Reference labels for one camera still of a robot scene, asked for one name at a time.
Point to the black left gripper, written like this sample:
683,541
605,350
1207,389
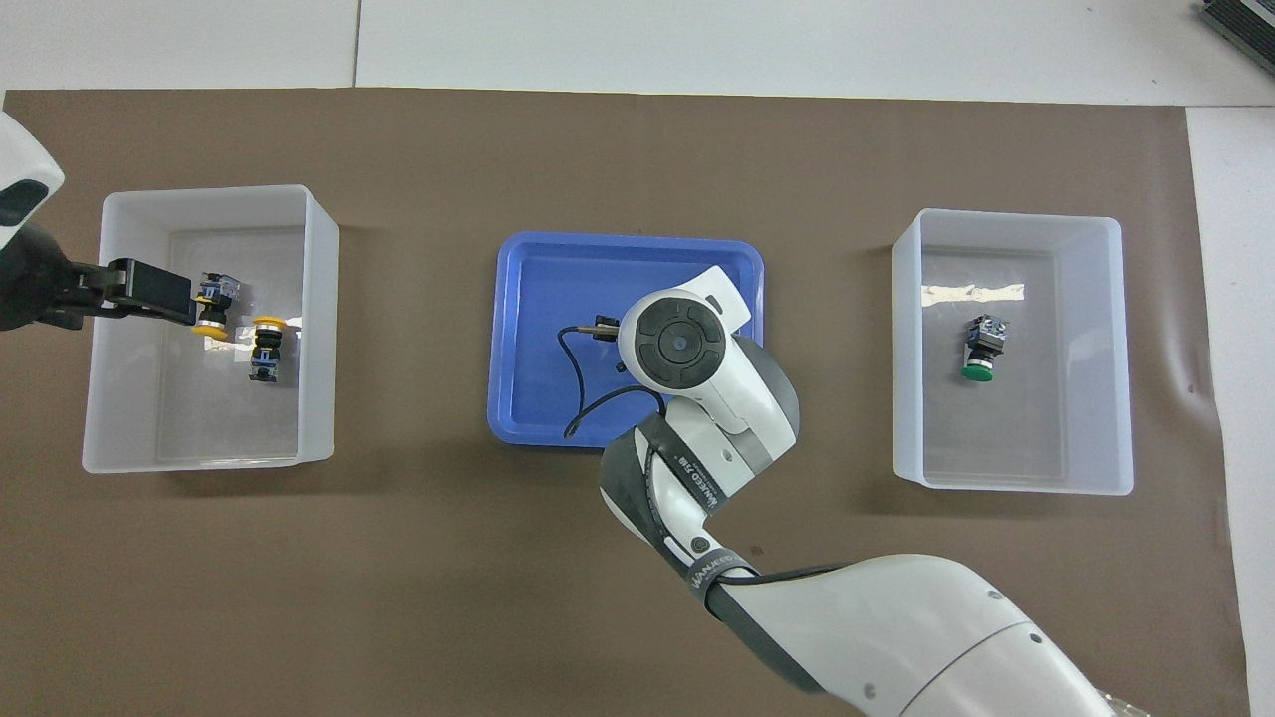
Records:
40,289

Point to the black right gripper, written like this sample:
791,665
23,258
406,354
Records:
608,328

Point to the yellow push button switch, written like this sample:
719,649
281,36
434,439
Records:
267,349
217,299

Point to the green push button switch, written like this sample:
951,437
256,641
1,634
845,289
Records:
984,349

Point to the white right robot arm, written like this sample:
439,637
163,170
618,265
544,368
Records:
717,398

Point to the blue plastic tray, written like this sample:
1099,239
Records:
538,299

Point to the translucent white plastic box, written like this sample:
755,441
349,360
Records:
1011,428
209,418

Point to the brown paper table mat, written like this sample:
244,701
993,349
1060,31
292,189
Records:
398,558

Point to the dark grey ribbed device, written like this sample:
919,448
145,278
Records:
1240,25

